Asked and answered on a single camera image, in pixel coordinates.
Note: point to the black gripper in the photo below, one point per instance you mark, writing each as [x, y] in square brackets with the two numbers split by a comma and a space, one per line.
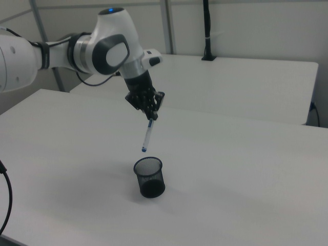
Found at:
[139, 83]

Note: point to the black mesh pen cup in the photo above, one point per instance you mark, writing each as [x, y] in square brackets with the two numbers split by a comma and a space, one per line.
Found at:
[151, 183]

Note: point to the white background table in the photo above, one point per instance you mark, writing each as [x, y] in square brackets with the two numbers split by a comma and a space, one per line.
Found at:
[230, 84]

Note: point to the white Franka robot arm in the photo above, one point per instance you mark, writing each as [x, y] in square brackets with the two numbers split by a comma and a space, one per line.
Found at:
[112, 51]

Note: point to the white marker with blue cap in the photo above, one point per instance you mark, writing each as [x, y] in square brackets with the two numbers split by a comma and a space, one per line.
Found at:
[147, 135]

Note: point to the black camera pole with clamp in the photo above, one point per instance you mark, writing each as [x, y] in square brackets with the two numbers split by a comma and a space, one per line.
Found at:
[207, 25]

